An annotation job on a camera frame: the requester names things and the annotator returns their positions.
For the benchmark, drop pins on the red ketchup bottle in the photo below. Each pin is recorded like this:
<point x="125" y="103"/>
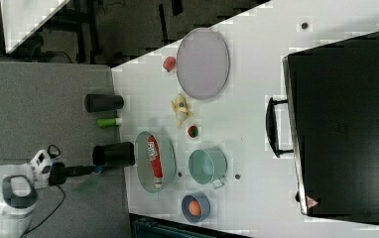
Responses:
<point x="155" y="159"/>

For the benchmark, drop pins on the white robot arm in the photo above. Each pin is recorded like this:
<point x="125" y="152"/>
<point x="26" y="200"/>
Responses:
<point x="18" y="193"/>

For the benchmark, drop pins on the green oval strainer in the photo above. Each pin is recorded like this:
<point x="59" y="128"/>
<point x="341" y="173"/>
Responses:
<point x="144" y="168"/>

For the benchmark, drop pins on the small red cap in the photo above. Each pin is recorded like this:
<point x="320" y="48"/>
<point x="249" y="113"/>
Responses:
<point x="193" y="131"/>

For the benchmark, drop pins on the peeled toy banana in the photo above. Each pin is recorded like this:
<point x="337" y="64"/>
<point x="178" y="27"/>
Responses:
<point x="181" y="109"/>

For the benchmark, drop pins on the teal green cup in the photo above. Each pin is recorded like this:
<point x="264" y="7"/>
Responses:
<point x="208" y="166"/>

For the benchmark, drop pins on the red toy strawberry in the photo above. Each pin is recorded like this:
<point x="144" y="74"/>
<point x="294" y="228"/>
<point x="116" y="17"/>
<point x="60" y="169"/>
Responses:
<point x="169" y="63"/>

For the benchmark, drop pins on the round grey plate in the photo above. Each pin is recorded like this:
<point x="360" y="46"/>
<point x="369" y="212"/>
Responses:
<point x="202" y="63"/>

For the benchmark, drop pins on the black round pot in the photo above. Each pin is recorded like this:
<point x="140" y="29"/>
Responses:
<point x="119" y="155"/>

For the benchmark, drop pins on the green toy vegetable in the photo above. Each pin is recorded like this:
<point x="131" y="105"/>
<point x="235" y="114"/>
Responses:
<point x="103" y="123"/>

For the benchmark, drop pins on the orange toy fruit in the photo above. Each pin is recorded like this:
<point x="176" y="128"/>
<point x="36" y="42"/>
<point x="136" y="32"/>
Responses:
<point x="194" y="208"/>

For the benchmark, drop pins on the blue bowl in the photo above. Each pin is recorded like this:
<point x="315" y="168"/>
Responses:
<point x="204" y="203"/>

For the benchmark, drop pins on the dark grey cup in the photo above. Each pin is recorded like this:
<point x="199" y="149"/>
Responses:
<point x="103" y="102"/>

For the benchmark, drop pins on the green slotted spatula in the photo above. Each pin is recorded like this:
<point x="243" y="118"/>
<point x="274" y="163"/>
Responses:
<point x="92" y="172"/>

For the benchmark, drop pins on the silver toaster oven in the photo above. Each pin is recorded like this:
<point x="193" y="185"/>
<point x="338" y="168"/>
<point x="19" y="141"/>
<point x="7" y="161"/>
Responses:
<point x="333" y="106"/>

